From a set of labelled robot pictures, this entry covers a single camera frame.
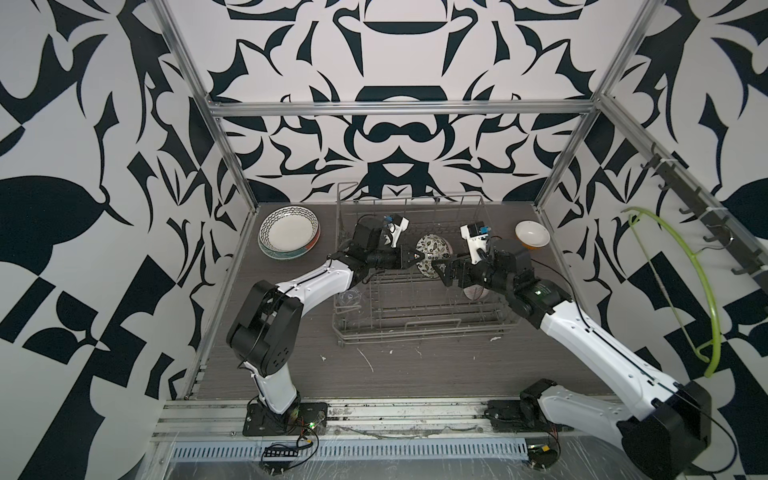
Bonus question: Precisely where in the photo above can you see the grey wire dish rack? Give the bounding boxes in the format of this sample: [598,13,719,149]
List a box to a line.
[332,182,518,346]

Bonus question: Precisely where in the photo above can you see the black white patterned bowl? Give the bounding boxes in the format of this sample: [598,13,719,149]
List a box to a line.
[416,234,453,279]

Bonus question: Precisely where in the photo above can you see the clear faceted plastic cup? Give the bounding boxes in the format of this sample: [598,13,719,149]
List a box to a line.
[334,287,363,314]

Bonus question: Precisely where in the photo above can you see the pink ribbed bowl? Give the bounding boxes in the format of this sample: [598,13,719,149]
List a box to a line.
[463,285,487,301]

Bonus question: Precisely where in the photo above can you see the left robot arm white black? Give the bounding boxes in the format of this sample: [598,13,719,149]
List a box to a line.
[226,214,425,423]

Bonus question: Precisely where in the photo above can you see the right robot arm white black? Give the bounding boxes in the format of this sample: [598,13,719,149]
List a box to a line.
[431,245,713,479]

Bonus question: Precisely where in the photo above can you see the white orange small bowl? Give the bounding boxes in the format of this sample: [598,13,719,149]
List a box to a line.
[514,220,551,249]

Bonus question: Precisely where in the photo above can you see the zigzag rim white bowl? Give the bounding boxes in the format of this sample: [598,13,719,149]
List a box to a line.
[258,205,320,254]

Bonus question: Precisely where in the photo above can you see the teal red striped bowl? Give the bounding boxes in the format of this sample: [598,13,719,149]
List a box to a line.
[258,231,321,261]

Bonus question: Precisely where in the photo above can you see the small round black device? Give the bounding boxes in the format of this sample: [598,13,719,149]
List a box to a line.
[527,444,560,471]

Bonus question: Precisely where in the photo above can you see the green plastic hanger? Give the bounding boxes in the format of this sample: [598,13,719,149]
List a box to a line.
[622,206,723,379]

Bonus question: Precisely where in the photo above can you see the black usb hub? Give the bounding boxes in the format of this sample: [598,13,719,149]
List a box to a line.
[260,443,300,462]

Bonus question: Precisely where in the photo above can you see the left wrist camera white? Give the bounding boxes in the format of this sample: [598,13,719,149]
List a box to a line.
[384,214,409,248]

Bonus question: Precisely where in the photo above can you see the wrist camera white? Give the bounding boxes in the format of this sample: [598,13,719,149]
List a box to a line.
[384,214,409,248]
[460,221,490,265]

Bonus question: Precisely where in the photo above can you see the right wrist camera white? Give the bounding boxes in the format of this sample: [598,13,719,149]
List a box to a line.
[460,221,490,265]

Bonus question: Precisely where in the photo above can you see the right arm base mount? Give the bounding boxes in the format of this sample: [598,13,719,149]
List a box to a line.
[483,399,574,433]

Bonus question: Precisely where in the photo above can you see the white slotted cable duct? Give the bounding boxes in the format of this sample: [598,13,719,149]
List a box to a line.
[170,437,528,462]

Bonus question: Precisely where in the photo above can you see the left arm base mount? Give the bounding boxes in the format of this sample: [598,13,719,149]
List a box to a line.
[242,401,329,437]

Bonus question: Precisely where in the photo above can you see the aluminium frame bars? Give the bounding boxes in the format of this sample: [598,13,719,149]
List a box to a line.
[147,0,768,283]

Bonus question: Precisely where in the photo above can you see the black wall hook rail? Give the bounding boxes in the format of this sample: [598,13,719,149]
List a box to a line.
[643,142,767,291]

